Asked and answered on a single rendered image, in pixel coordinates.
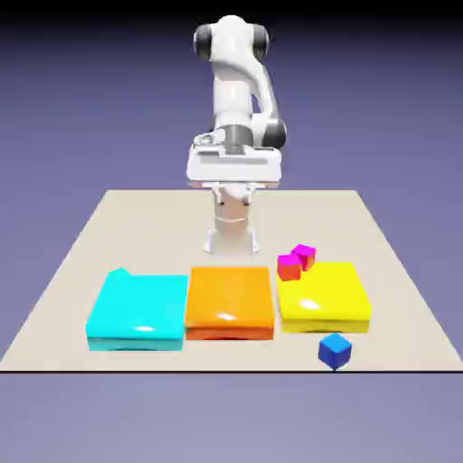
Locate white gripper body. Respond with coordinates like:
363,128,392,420
185,143,283,190

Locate small magenta cube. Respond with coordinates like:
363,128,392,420
290,243,317,272
277,252,304,282

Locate small blue cube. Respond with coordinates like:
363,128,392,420
317,332,353,372

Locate large orange box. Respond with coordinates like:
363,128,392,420
184,266,276,342

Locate large yellow box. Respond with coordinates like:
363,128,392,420
276,260,373,335

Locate large cyan box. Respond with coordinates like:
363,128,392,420
85,271,189,353

